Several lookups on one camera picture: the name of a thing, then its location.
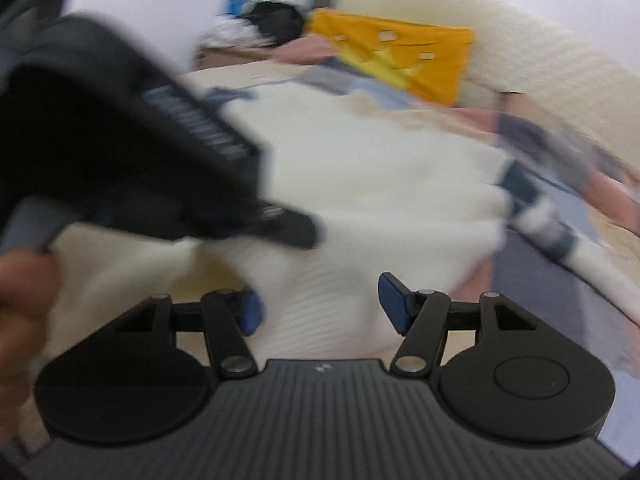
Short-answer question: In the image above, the white blue fleece blanket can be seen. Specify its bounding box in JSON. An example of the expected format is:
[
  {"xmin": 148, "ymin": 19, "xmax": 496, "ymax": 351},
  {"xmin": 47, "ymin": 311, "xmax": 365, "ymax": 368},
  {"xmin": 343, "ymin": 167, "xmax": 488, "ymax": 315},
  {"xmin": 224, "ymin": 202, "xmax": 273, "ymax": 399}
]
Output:
[{"xmin": 50, "ymin": 80, "xmax": 608, "ymax": 366}]

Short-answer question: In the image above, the white clothes pile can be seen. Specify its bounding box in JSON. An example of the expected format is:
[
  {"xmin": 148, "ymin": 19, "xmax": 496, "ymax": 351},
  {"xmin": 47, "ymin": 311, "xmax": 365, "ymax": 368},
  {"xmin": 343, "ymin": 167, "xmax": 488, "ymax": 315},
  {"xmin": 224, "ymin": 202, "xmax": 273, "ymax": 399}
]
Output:
[{"xmin": 200, "ymin": 12, "xmax": 256, "ymax": 50}]

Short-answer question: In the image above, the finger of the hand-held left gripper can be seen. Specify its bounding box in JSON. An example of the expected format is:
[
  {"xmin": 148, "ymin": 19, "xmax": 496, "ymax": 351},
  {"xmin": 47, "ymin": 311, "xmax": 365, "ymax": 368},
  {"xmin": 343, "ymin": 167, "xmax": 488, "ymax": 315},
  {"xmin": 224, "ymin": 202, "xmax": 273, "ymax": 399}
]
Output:
[{"xmin": 250, "ymin": 200, "xmax": 322, "ymax": 251}]

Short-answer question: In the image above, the black clothes pile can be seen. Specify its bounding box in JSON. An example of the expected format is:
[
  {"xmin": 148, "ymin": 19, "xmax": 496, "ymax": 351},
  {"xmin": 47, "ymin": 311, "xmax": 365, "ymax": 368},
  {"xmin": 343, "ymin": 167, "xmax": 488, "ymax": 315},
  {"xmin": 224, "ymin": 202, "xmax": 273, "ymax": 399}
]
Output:
[{"xmin": 247, "ymin": 0, "xmax": 307, "ymax": 47}]

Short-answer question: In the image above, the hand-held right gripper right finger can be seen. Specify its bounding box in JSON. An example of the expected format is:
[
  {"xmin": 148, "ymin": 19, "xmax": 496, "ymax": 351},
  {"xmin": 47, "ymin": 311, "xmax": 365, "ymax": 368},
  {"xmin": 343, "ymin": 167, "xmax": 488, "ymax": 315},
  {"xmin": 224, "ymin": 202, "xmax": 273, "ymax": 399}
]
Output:
[{"xmin": 378, "ymin": 272, "xmax": 538, "ymax": 377}]

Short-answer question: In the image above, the person's left hand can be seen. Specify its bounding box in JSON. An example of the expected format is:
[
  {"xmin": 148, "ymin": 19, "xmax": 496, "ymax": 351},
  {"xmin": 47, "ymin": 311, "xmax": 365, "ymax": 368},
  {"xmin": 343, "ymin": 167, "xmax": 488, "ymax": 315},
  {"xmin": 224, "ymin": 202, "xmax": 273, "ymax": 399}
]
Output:
[{"xmin": 0, "ymin": 250, "xmax": 62, "ymax": 411}]

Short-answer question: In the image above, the cream quilted headboard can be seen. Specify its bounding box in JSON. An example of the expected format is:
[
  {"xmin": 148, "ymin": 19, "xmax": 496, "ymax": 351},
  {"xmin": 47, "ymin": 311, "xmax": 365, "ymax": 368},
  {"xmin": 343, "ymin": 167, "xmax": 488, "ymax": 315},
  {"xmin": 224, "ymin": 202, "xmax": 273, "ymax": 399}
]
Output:
[{"xmin": 335, "ymin": 0, "xmax": 640, "ymax": 171}]

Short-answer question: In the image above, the patchwork bed cover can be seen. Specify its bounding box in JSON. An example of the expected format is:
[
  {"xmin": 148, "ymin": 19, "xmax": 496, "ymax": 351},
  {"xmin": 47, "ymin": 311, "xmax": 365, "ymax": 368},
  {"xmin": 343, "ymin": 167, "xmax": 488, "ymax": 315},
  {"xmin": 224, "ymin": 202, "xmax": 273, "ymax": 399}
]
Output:
[{"xmin": 0, "ymin": 35, "xmax": 640, "ymax": 411}]

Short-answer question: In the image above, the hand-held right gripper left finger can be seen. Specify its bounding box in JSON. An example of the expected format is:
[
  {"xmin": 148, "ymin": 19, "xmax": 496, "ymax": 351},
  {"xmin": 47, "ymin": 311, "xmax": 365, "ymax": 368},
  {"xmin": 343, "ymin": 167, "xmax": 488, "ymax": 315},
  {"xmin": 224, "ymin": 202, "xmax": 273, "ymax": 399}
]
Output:
[{"xmin": 115, "ymin": 287, "xmax": 264, "ymax": 379}]

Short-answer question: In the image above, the yellow crown print pillow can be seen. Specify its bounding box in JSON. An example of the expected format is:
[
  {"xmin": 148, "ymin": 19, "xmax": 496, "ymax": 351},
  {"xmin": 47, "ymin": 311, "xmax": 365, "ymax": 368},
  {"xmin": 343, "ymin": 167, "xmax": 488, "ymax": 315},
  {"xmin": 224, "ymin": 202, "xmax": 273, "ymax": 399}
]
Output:
[{"xmin": 305, "ymin": 7, "xmax": 476, "ymax": 108}]

